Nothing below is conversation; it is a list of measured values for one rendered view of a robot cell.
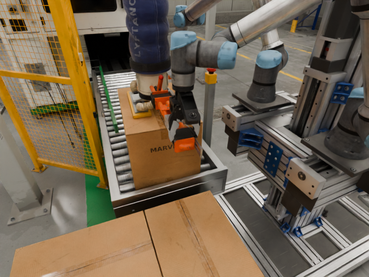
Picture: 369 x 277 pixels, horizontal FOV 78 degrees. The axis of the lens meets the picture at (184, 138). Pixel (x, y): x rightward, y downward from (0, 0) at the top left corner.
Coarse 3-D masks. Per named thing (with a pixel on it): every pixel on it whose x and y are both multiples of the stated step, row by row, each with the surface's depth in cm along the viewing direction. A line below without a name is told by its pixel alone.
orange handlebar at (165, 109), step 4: (168, 76) 136; (152, 88) 120; (160, 104) 104; (164, 104) 104; (168, 104) 104; (160, 108) 102; (164, 108) 100; (168, 108) 100; (160, 112) 103; (164, 112) 98; (168, 112) 103; (180, 124) 90; (184, 144) 79; (188, 144) 79; (192, 144) 80; (180, 148) 80; (184, 148) 79; (188, 148) 80
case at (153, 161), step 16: (128, 112) 128; (128, 128) 114; (144, 128) 114; (160, 128) 114; (128, 144) 113; (144, 144) 116; (160, 144) 119; (144, 160) 122; (160, 160) 125; (176, 160) 129; (192, 160) 132; (144, 176) 128; (160, 176) 132; (176, 176) 136
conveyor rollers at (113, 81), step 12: (132, 72) 307; (108, 84) 270; (120, 84) 273; (108, 108) 219; (108, 120) 205; (120, 120) 200; (120, 132) 186; (120, 144) 171; (120, 156) 165; (120, 168) 149; (204, 168) 151; (120, 180) 142
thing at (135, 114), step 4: (128, 92) 145; (136, 92) 138; (128, 96) 140; (128, 100) 137; (132, 100) 135; (132, 104) 131; (136, 104) 130; (132, 108) 127; (136, 108) 126; (132, 112) 124; (136, 112) 123; (140, 112) 123; (144, 112) 124; (148, 112) 124; (136, 116) 121; (140, 116) 122; (144, 116) 123; (148, 116) 123
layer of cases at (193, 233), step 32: (128, 224) 115; (160, 224) 115; (192, 224) 115; (224, 224) 115; (32, 256) 102; (64, 256) 102; (96, 256) 102; (128, 256) 102; (160, 256) 102; (192, 256) 102; (224, 256) 102
